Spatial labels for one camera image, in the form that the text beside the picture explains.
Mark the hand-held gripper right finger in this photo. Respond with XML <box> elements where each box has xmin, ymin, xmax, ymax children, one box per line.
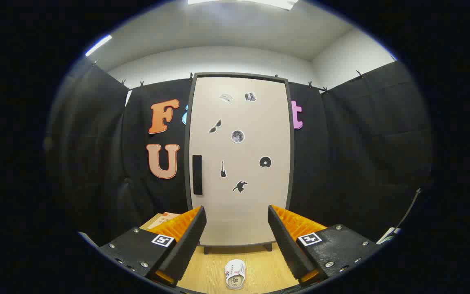
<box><xmin>268</xmin><ymin>204</ymin><xmax>382</xmax><ymax>287</ymax></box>

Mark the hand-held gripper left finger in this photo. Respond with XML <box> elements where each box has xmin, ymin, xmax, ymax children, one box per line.
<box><xmin>98</xmin><ymin>205</ymin><xmax>207</xmax><ymax>288</ymax></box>

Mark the white canvas shoe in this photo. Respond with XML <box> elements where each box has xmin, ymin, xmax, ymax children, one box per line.
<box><xmin>224</xmin><ymin>259</ymin><xmax>246</xmax><ymax>290</ymax></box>

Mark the black door handle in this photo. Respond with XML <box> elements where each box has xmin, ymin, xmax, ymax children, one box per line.
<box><xmin>193</xmin><ymin>155</ymin><xmax>203</xmax><ymax>195</ymax></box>

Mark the beige shoe cabinet door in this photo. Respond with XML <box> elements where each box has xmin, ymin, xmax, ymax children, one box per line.
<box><xmin>189</xmin><ymin>77</ymin><xmax>292</xmax><ymax>246</ymax></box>

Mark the dark grey shoe cabinet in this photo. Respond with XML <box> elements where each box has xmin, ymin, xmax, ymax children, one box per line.
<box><xmin>184</xmin><ymin>73</ymin><xmax>295</xmax><ymax>254</ymax></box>

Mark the beige book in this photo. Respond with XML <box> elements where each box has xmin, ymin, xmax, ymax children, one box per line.
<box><xmin>147</xmin><ymin>212</ymin><xmax>180</xmax><ymax>231</ymax></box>

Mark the black backdrop cloth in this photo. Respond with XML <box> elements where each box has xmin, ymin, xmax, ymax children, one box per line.
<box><xmin>45</xmin><ymin>57</ymin><xmax>433</xmax><ymax>245</ymax></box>

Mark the white and green object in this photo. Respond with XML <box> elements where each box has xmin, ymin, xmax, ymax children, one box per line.
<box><xmin>376</xmin><ymin>227</ymin><xmax>402</xmax><ymax>245</ymax></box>

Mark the narrow ceiling light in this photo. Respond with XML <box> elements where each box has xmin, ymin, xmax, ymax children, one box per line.
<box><xmin>85</xmin><ymin>35</ymin><xmax>113</xmax><ymax>57</ymax></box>

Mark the long ceiling light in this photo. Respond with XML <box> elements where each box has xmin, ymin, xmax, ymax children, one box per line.
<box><xmin>187</xmin><ymin>0</ymin><xmax>299</xmax><ymax>11</ymax></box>

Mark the thin dark cable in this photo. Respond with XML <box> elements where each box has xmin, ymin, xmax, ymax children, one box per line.
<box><xmin>396</xmin><ymin>188</ymin><xmax>422</xmax><ymax>229</ymax></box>

